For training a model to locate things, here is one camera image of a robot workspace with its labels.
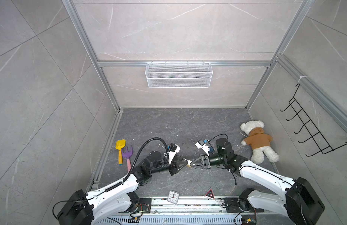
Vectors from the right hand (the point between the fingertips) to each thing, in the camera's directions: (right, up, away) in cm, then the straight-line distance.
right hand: (192, 164), depth 72 cm
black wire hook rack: (+55, +12, -13) cm, 58 cm away
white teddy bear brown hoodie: (+48, +9, +21) cm, 53 cm away
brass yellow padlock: (-2, 0, -1) cm, 2 cm away
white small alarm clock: (-10, -19, +3) cm, 22 cm away
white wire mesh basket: (-6, +56, +29) cm, 64 cm away
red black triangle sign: (+11, -18, +5) cm, 22 cm away
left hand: (-3, +3, 0) cm, 4 cm away
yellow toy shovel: (-48, +6, +24) cm, 54 cm away
